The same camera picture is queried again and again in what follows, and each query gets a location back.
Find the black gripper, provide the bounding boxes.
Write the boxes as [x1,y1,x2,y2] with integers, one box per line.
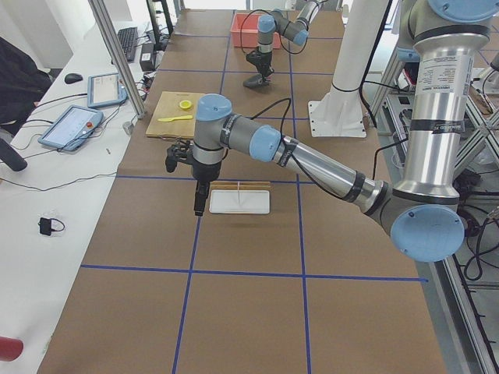
[246,49,273,74]
[192,158,222,217]

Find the dark grey cloth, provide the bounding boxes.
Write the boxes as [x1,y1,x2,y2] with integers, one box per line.
[243,74,271,89]

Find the left wooden stick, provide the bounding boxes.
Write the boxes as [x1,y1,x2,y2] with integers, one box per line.
[211,184,271,191]

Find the white rectangular tray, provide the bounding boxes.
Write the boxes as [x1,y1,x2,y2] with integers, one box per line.
[209,190,271,214]

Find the pink plastic bin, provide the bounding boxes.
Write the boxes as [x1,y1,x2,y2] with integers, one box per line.
[230,12,270,48]

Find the yellow plastic knife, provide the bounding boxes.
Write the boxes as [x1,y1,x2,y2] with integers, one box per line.
[157,115,193,122]

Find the bamboo cutting board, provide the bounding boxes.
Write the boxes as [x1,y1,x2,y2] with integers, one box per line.
[146,91,203,139]

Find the yellow lemon slices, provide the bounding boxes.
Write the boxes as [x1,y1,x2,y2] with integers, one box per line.
[179,100,193,111]

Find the black power adapter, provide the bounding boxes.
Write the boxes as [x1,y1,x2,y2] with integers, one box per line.
[140,43,156,72]

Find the black keyboard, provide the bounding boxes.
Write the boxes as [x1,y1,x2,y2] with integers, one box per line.
[117,27,139,62]

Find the far teach pendant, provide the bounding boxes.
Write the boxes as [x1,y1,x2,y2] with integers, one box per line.
[87,73,127,109]

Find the teach pendant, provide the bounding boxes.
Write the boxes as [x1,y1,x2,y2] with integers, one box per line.
[87,73,127,109]
[38,105,104,151]

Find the near teach pendant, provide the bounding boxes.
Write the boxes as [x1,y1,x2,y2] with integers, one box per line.
[38,105,104,151]

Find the small black clip device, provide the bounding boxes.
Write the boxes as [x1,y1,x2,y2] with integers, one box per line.
[38,217,65,236]

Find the black computer mouse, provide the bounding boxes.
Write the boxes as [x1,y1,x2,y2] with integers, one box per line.
[64,73,83,84]

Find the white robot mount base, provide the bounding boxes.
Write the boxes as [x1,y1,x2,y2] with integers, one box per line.
[308,0,391,138]

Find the aluminium frame post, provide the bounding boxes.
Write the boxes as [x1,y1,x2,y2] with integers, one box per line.
[88,0,145,119]

